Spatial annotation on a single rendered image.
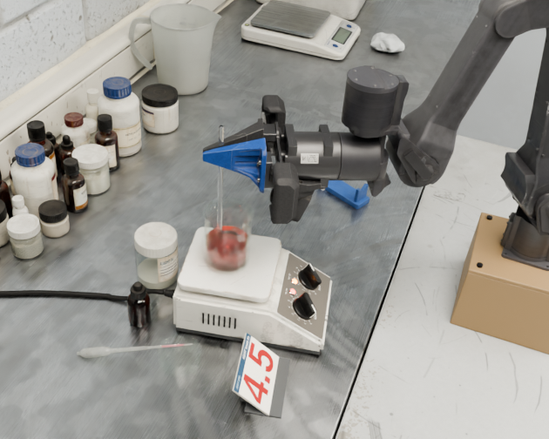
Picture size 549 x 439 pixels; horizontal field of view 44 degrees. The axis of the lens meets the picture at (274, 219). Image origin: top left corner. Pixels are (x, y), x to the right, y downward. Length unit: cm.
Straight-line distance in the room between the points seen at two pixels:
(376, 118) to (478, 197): 53
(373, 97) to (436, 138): 10
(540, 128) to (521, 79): 138
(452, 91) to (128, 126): 63
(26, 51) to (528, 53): 147
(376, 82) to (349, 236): 40
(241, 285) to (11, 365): 30
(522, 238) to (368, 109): 31
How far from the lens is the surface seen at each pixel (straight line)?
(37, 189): 108
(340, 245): 108
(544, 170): 88
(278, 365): 90
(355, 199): 116
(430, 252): 111
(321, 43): 164
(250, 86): 148
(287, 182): 71
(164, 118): 129
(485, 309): 98
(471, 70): 78
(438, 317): 101
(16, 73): 124
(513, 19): 77
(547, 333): 99
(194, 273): 88
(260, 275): 88
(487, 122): 231
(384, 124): 77
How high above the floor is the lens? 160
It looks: 39 degrees down
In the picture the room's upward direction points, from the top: 6 degrees clockwise
